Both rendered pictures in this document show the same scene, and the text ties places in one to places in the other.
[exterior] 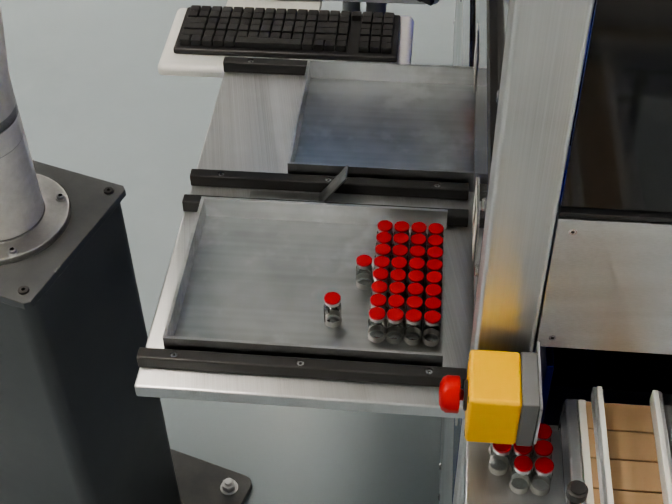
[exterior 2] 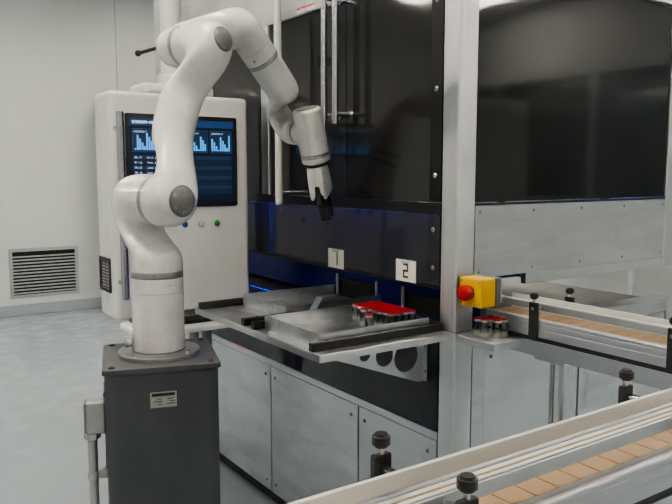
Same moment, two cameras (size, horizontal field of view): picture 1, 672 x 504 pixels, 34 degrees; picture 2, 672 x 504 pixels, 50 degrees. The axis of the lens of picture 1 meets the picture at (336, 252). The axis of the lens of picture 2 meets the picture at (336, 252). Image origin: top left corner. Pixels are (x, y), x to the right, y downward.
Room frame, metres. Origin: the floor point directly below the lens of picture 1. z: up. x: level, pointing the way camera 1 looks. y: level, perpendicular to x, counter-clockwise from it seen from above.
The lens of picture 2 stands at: (-0.39, 1.23, 1.29)
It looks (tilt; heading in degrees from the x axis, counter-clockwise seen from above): 6 degrees down; 320
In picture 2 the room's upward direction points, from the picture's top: straight up
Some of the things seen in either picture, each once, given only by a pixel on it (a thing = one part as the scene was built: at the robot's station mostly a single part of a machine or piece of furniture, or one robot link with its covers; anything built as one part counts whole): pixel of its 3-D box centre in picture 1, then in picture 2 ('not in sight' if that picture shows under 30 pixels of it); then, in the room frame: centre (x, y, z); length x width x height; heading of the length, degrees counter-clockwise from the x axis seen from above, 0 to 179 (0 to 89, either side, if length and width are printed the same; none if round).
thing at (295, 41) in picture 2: not in sight; (305, 106); (1.49, -0.24, 1.50); 0.47 x 0.01 x 0.59; 174
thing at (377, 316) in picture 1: (381, 279); (373, 316); (0.97, -0.06, 0.90); 0.18 x 0.02 x 0.05; 174
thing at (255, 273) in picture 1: (313, 279); (346, 323); (0.98, 0.03, 0.90); 0.34 x 0.26 x 0.04; 84
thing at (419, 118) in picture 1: (410, 123); (311, 299); (1.31, -0.12, 0.90); 0.34 x 0.26 x 0.04; 84
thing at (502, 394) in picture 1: (499, 397); (479, 291); (0.71, -0.17, 0.99); 0.08 x 0.07 x 0.07; 84
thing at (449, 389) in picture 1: (456, 394); (466, 292); (0.72, -0.13, 0.99); 0.04 x 0.04 x 0.04; 84
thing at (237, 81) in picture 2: not in sight; (232, 116); (2.03, -0.30, 1.50); 0.49 x 0.01 x 0.59; 174
